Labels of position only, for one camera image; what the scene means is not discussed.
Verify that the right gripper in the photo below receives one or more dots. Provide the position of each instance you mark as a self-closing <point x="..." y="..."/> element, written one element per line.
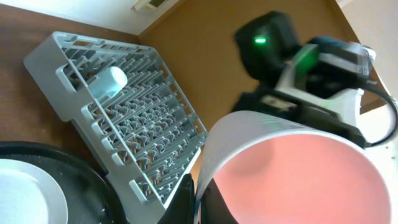
<point x="301" y="112"/>

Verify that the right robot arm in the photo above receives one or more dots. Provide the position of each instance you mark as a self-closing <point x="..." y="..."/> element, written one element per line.
<point x="325" y="72"/>

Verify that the grey dishwasher rack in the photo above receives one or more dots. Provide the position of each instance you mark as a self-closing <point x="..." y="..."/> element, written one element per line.
<point x="146" y="138"/>

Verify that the round black serving tray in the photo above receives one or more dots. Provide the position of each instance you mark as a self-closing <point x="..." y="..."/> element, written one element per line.
<point x="90" y="197"/>

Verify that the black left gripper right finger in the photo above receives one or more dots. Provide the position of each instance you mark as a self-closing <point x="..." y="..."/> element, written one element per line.
<point x="213" y="209"/>

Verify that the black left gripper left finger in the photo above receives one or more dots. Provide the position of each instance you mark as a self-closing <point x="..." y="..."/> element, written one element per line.
<point x="180" y="210"/>

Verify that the pink cup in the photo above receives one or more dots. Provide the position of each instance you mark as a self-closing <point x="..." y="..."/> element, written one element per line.
<point x="271" y="170"/>

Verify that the blue cup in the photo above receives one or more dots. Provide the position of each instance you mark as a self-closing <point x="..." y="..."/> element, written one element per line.
<point x="109" y="82"/>

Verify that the pale grey plate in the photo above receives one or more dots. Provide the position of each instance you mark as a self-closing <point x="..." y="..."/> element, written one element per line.
<point x="30" y="195"/>

